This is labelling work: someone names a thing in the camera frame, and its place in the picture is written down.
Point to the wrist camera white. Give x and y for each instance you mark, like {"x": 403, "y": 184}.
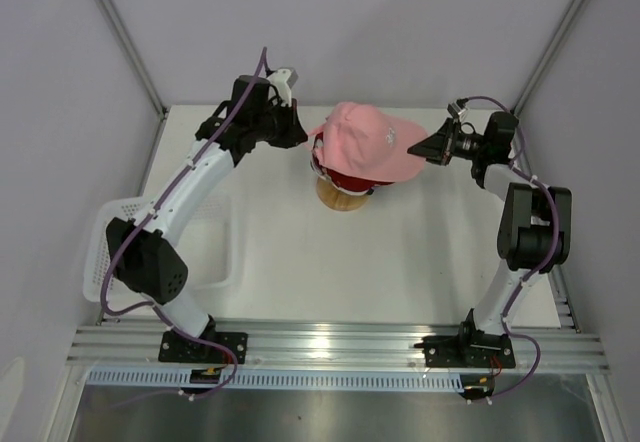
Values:
{"x": 283, "y": 80}
{"x": 458, "y": 109}

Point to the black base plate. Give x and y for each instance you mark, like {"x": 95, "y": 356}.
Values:
{"x": 477, "y": 351}
{"x": 177, "y": 349}

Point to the wooden hat stand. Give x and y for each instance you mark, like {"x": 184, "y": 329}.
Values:
{"x": 337, "y": 200}

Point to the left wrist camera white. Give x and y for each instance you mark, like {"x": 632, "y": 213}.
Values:
{"x": 283, "y": 80}

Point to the aluminium mounting rail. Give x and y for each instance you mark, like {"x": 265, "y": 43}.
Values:
{"x": 322, "y": 346}

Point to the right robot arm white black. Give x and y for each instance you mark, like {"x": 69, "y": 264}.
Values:
{"x": 533, "y": 237}

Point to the pink baseball cap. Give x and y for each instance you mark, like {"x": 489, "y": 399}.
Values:
{"x": 363, "y": 142}

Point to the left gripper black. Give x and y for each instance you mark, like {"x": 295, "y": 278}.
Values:
{"x": 293, "y": 134}

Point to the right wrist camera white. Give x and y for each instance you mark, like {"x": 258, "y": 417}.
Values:
{"x": 458, "y": 109}

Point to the aluminium corner post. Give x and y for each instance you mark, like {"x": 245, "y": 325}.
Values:
{"x": 561, "y": 31}
{"x": 131, "y": 54}

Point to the red LA baseball cap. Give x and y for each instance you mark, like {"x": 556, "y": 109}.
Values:
{"x": 342, "y": 180}

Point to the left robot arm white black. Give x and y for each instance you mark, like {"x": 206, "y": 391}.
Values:
{"x": 143, "y": 248}

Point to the right aluminium corner post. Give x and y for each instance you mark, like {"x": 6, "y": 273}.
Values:
{"x": 561, "y": 31}

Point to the white slotted cable duct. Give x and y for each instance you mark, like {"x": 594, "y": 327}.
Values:
{"x": 278, "y": 379}

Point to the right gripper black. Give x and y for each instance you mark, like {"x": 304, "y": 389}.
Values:
{"x": 438, "y": 148}

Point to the white plastic bin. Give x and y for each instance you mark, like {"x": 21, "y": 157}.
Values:
{"x": 209, "y": 244}

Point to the left aluminium corner post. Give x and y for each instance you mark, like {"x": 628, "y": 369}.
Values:
{"x": 131, "y": 54}

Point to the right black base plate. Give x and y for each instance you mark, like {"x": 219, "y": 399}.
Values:
{"x": 477, "y": 351}

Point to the white baseball cap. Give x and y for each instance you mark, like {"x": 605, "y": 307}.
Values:
{"x": 349, "y": 192}

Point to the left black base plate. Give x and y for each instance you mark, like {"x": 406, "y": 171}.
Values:
{"x": 177, "y": 349}

